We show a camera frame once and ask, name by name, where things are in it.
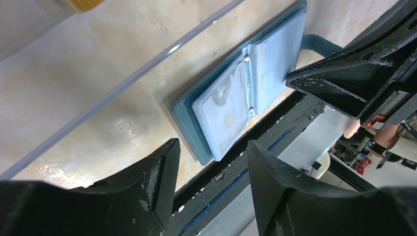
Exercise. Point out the person in background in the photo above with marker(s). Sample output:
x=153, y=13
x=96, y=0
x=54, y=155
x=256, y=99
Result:
x=396, y=139

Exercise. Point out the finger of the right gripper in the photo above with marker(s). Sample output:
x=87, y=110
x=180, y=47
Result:
x=390, y=41
x=359, y=92

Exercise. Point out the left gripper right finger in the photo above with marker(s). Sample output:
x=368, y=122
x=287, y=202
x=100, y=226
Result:
x=288, y=202

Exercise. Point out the clear plastic box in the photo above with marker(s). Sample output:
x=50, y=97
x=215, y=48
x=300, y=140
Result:
x=78, y=71

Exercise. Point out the silver VIP card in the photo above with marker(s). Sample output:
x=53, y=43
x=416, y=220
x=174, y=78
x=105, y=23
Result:
x=221, y=110

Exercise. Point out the blue card holder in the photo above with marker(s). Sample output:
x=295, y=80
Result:
x=269, y=56

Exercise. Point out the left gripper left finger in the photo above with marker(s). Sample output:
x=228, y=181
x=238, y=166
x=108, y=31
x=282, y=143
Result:
x=136, y=201

